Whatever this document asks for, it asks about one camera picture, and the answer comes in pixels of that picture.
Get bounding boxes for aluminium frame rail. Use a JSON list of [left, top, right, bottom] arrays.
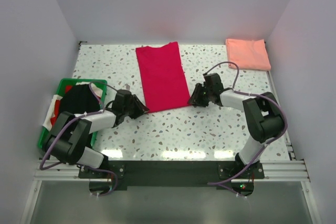
[[34, 161, 310, 184]]

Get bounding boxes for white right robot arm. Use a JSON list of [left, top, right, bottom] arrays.
[[188, 73, 287, 178]]

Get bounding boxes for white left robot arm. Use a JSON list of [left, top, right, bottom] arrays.
[[39, 90, 149, 178]]

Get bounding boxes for black mounting base plate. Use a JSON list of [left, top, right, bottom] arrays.
[[78, 161, 265, 196]]

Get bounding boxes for red and white t-shirt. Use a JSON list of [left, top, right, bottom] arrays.
[[43, 79, 107, 131]]

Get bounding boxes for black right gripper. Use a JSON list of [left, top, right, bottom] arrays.
[[187, 83, 213, 108]]

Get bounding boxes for folded salmon pink t-shirt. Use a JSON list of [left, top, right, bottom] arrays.
[[225, 39, 271, 71]]

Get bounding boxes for crimson red t-shirt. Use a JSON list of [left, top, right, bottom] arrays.
[[135, 42, 190, 113]]

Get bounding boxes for green plastic bin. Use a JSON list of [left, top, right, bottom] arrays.
[[37, 78, 107, 149]]

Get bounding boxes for black t-shirt with logo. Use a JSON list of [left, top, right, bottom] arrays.
[[51, 83, 102, 151]]

